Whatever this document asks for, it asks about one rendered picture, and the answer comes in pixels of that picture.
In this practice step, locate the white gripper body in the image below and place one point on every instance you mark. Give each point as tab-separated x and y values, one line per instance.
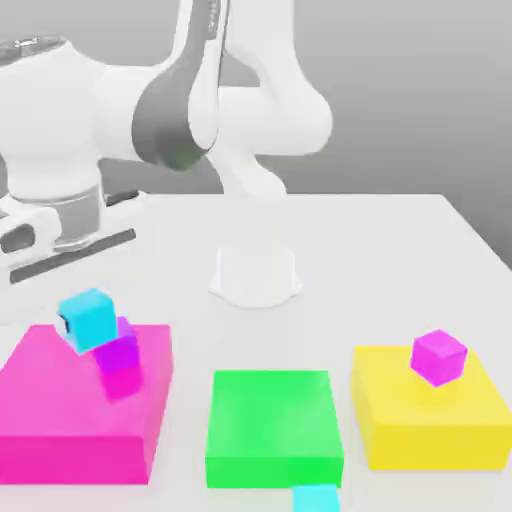
72	256

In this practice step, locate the large yellow box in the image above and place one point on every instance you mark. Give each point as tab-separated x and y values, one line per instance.
428	428

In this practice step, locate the small purple cube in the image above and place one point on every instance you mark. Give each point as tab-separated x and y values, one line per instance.
119	354

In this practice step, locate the large pink box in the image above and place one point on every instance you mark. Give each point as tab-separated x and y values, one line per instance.
52	408

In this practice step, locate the large green box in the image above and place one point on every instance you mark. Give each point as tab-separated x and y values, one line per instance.
274	424

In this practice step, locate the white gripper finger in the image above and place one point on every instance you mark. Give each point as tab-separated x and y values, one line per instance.
65	324

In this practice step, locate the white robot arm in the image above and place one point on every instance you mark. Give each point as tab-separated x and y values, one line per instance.
264	120

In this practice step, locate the small cyan cube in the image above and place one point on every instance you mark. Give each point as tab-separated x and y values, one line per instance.
91	320
315	499

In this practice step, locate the small magenta cube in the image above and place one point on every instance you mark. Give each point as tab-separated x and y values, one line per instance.
438	358

